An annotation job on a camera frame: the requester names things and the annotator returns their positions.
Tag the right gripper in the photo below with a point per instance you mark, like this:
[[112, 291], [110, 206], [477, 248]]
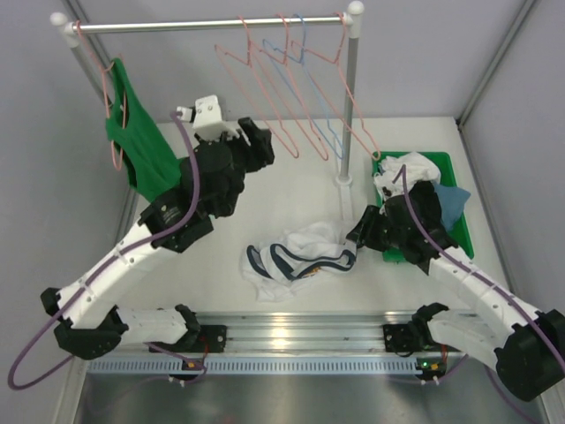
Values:
[[365, 232]]

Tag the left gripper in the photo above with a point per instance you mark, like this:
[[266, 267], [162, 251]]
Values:
[[249, 144]]

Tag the white navy-trimmed tank top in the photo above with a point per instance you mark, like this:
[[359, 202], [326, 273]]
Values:
[[279, 269]]

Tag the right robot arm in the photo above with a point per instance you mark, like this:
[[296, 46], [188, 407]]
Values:
[[522, 344]]

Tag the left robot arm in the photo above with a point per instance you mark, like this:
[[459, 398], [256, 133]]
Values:
[[90, 321]]

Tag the green tank top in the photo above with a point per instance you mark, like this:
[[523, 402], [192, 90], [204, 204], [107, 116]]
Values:
[[152, 167]]

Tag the black garment in bin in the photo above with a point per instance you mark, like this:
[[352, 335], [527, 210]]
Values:
[[425, 205]]

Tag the white garment in bin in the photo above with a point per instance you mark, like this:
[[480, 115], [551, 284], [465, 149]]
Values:
[[388, 178]]

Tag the green plastic bin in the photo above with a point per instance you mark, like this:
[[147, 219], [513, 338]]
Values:
[[442, 160]]

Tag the blue garment in bin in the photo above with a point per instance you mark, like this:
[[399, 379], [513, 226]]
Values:
[[452, 200]]

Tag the clothes rack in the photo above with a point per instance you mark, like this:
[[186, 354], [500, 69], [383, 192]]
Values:
[[72, 34]]

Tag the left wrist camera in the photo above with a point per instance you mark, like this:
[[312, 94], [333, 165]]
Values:
[[205, 116]]

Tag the blue wire hanger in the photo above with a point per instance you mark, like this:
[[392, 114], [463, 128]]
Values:
[[316, 104]]

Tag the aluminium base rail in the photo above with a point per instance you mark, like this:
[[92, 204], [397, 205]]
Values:
[[289, 333]]

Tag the perforated cable duct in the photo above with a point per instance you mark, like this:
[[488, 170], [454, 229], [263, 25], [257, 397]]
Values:
[[153, 365]]

